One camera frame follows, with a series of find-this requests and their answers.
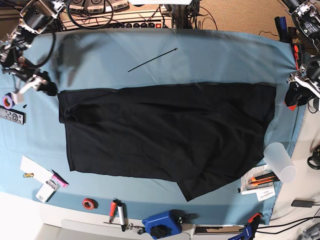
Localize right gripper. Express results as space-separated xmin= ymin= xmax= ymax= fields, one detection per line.
xmin=2 ymin=67 xmax=58 ymax=97

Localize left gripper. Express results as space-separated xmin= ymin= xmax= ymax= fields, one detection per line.
xmin=284 ymin=63 xmax=320 ymax=107

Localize black t-shirt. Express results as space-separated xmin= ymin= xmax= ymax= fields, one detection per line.
xmin=57 ymin=82 xmax=277 ymax=201

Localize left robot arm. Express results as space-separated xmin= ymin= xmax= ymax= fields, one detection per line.
xmin=283 ymin=0 xmax=320 ymax=112

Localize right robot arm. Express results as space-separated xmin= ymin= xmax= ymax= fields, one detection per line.
xmin=0 ymin=0 xmax=66 ymax=97

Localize red cube block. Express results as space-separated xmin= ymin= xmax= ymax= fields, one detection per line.
xmin=288 ymin=105 xmax=297 ymax=111

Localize orange black clamp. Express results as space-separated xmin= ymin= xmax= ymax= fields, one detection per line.
xmin=292 ymin=43 xmax=303 ymax=70

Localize purple tape roll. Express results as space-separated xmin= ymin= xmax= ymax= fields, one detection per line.
xmin=2 ymin=92 xmax=16 ymax=110

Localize black remote control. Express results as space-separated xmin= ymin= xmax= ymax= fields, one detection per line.
xmin=0 ymin=106 xmax=26 ymax=125

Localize translucent plastic cup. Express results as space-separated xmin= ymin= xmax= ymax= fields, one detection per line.
xmin=263 ymin=142 xmax=297 ymax=183

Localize light blue table cloth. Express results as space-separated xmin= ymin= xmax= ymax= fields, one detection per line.
xmin=0 ymin=28 xmax=305 ymax=224

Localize white paper sheet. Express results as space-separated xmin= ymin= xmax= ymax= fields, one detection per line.
xmin=20 ymin=155 xmax=53 ymax=184

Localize pink marker package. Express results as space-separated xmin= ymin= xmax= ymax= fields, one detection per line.
xmin=52 ymin=170 xmax=69 ymax=188

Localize white blister pack card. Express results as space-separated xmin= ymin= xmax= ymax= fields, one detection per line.
xmin=35 ymin=179 xmax=59 ymax=203

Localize white booklet papers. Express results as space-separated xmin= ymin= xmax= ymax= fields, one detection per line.
xmin=240 ymin=164 xmax=276 ymax=202

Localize red tape roll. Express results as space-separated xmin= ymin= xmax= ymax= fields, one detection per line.
xmin=82 ymin=198 xmax=98 ymax=210

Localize black power strip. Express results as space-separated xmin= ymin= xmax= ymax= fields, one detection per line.
xmin=106 ymin=20 xmax=170 ymax=29

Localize white marker pen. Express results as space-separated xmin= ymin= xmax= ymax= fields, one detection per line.
xmin=117 ymin=202 xmax=126 ymax=232

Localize blue orange bar clamp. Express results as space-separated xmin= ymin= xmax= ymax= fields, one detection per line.
xmin=228 ymin=212 xmax=263 ymax=240

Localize blue table clamp box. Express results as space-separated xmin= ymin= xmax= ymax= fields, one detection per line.
xmin=142 ymin=210 xmax=183 ymax=240

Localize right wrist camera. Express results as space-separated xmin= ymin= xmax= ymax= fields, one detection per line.
xmin=10 ymin=92 xmax=24 ymax=105

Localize black cable tie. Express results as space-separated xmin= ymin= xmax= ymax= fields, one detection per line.
xmin=127 ymin=48 xmax=178 ymax=73

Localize red handled screwdriver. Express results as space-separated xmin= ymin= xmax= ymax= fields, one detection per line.
xmin=108 ymin=199 xmax=118 ymax=224

